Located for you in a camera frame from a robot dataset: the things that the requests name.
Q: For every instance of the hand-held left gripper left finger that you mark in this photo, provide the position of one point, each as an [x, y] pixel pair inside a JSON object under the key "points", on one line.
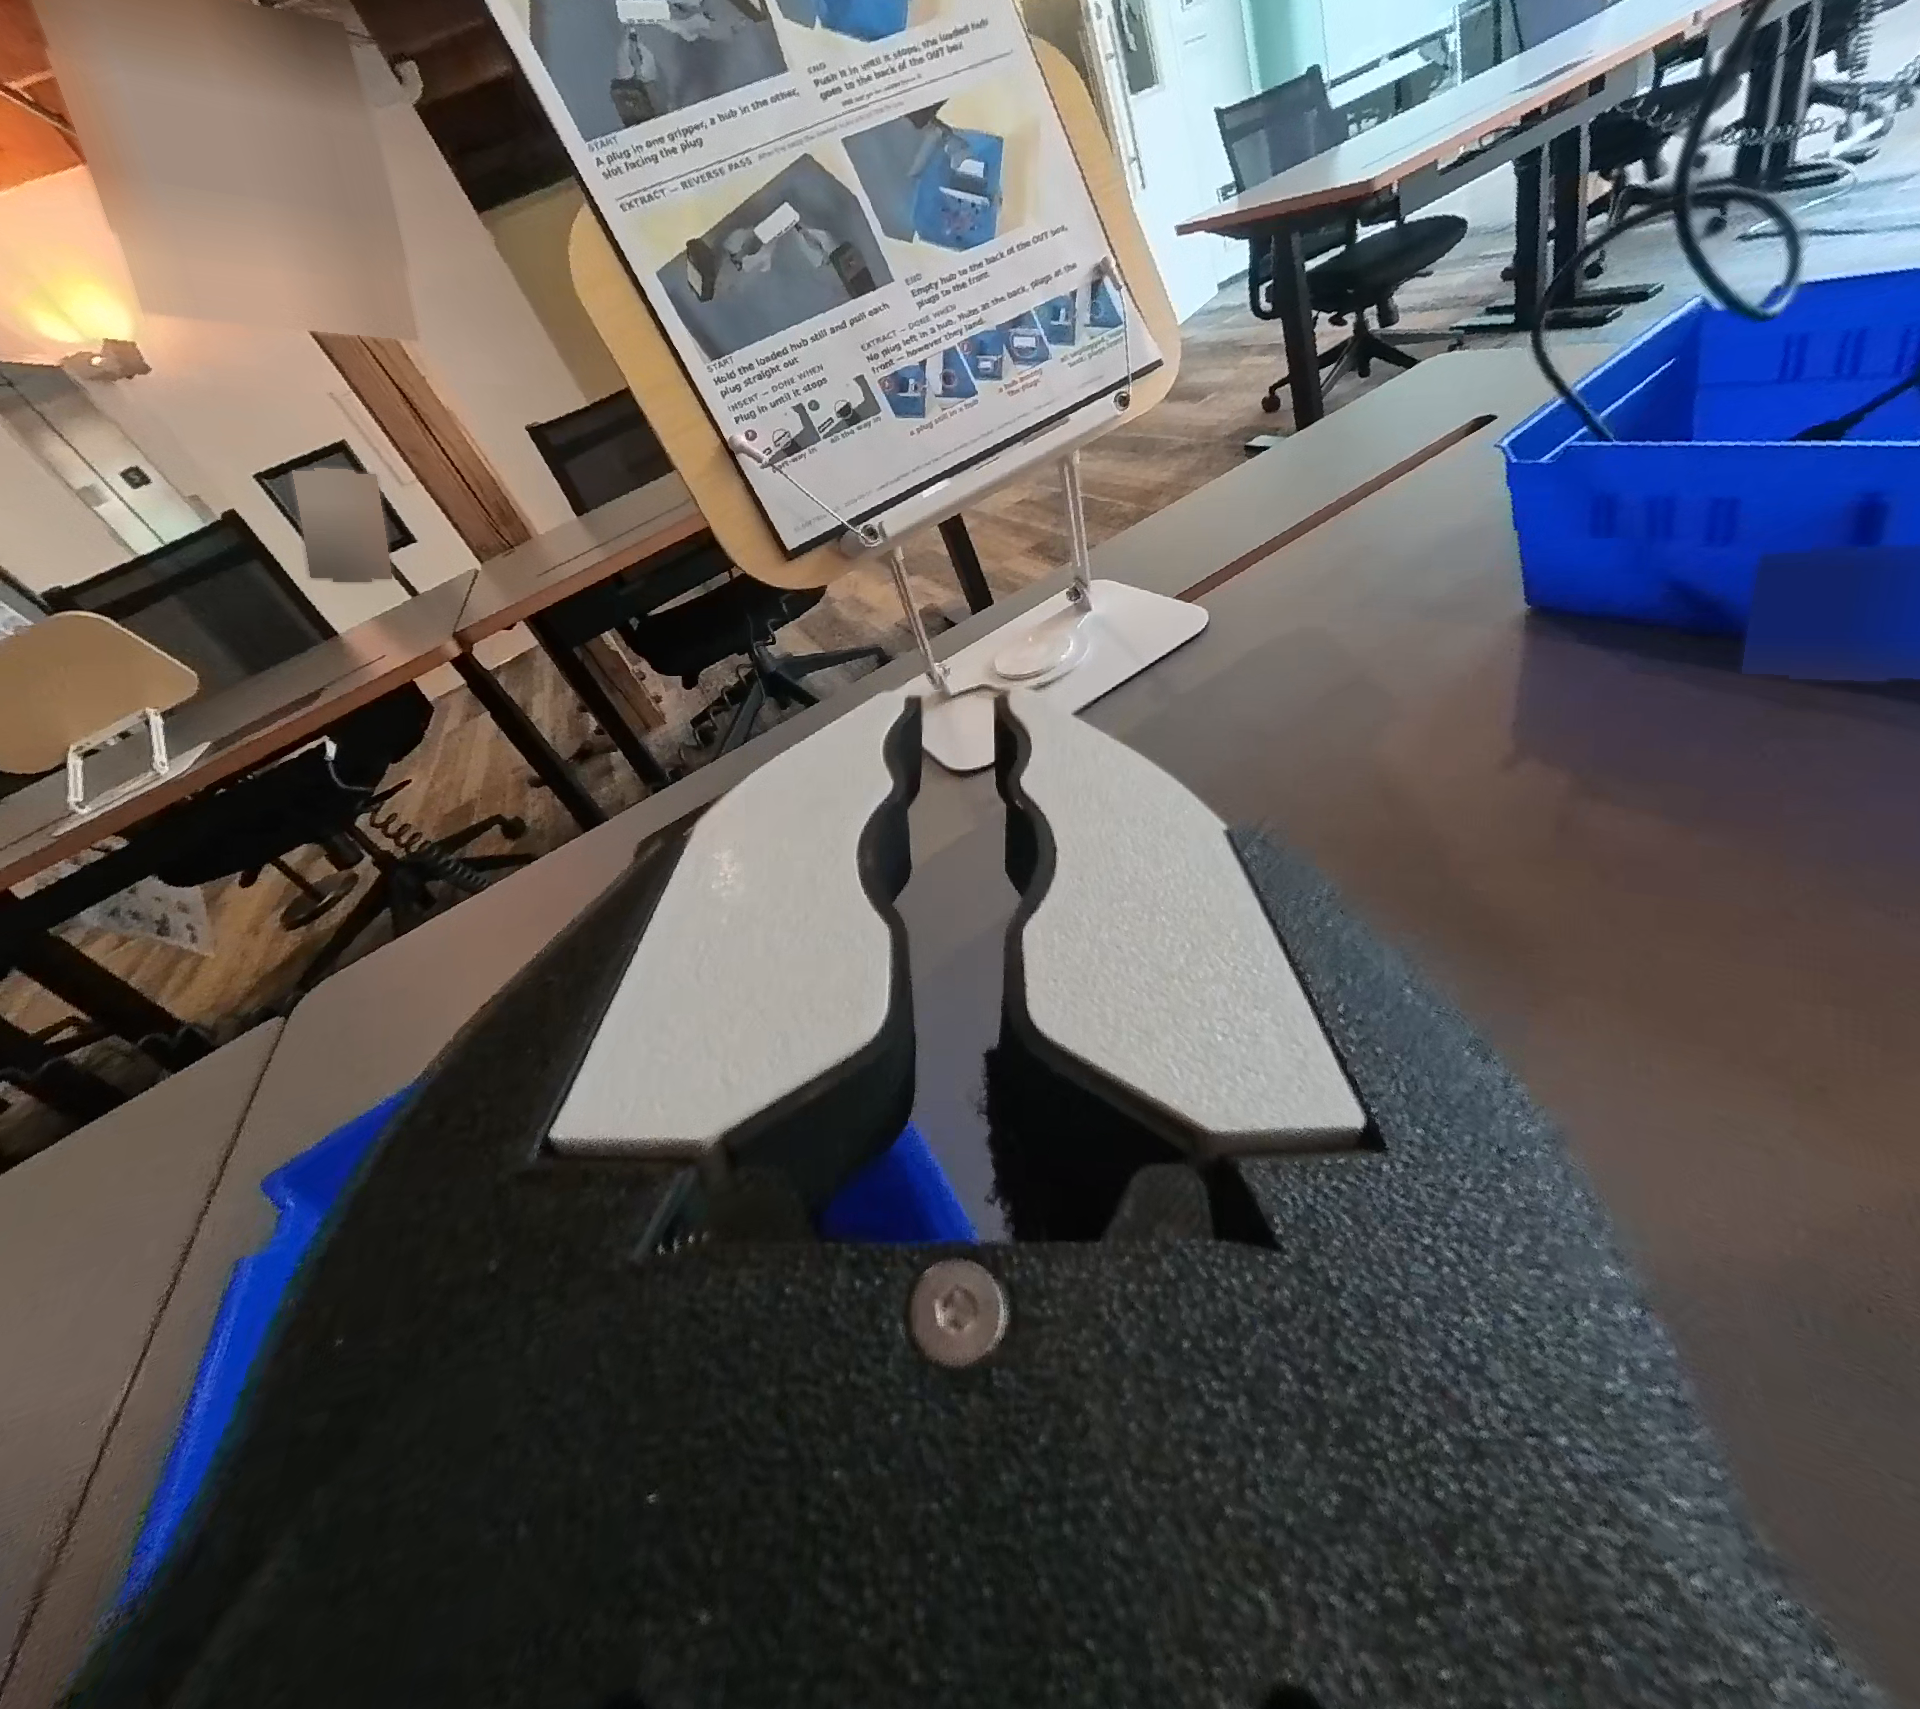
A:
{"points": [[735, 972]]}

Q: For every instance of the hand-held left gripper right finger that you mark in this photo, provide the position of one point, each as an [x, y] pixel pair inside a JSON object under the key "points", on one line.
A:
{"points": [[1184, 972]]}

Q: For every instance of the blue plastic bin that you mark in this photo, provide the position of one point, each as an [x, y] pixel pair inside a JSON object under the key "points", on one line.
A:
{"points": [[257, 1290], [1649, 509]]}

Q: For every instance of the dark office desk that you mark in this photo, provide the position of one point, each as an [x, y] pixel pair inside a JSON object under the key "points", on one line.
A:
{"points": [[300, 690], [584, 568]]}

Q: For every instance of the black office chair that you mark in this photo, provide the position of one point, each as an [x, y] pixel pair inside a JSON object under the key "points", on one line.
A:
{"points": [[197, 614], [1387, 248], [601, 450]]}

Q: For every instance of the wooden board on clear stand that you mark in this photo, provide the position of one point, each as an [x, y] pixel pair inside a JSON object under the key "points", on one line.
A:
{"points": [[89, 690]]}

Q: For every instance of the instruction sign on stand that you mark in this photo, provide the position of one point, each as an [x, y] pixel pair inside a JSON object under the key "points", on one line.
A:
{"points": [[779, 164]]}

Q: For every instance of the long office desk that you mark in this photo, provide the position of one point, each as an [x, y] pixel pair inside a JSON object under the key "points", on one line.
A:
{"points": [[1559, 60]]}

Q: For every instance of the wall spotlight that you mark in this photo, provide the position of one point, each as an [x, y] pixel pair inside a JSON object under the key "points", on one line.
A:
{"points": [[114, 353]]}

